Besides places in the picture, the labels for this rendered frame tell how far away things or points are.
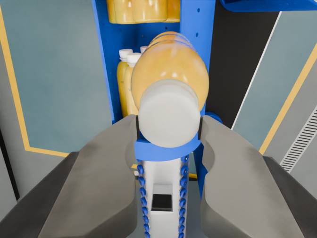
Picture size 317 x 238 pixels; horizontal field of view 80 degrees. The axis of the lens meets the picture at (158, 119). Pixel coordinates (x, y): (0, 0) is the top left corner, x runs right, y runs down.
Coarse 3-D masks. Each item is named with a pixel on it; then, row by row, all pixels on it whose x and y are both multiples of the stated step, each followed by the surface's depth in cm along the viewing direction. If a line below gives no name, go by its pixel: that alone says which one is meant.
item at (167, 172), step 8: (176, 160) 90; (152, 168) 93; (160, 168) 93; (168, 168) 92; (176, 168) 92; (144, 176) 96; (152, 176) 95; (160, 176) 95; (168, 176) 95; (176, 176) 94; (152, 184) 98; (176, 184) 97; (176, 192) 100; (176, 200) 103; (176, 208) 106; (152, 216) 111; (160, 216) 110; (168, 216) 110; (176, 216) 110; (152, 224) 115; (160, 224) 114; (168, 224) 114; (176, 224) 113; (152, 232) 119; (160, 232) 118; (168, 232) 118; (176, 232) 117; (184, 232) 127
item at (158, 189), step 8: (160, 184) 98; (168, 184) 97; (152, 192) 93; (160, 192) 93; (168, 192) 93; (152, 200) 88; (160, 200) 87; (168, 200) 87; (152, 208) 84; (160, 208) 84; (168, 208) 84
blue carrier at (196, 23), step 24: (96, 0) 45; (192, 0) 35; (96, 24) 46; (120, 24) 56; (144, 24) 59; (168, 24) 59; (192, 24) 37; (120, 48) 58; (144, 144) 48; (192, 144) 52
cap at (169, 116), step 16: (160, 96) 11; (176, 96) 11; (192, 96) 12; (144, 112) 11; (160, 112) 11; (176, 112) 11; (192, 112) 11; (144, 128) 12; (160, 128) 12; (176, 128) 12; (192, 128) 12; (160, 144) 12; (176, 144) 12
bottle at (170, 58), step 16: (176, 32) 27; (160, 48) 15; (176, 48) 15; (192, 48) 18; (144, 64) 15; (160, 64) 14; (176, 64) 14; (192, 64) 14; (144, 80) 14; (160, 80) 13; (176, 80) 12; (192, 80) 14; (208, 80) 16; (144, 96) 13
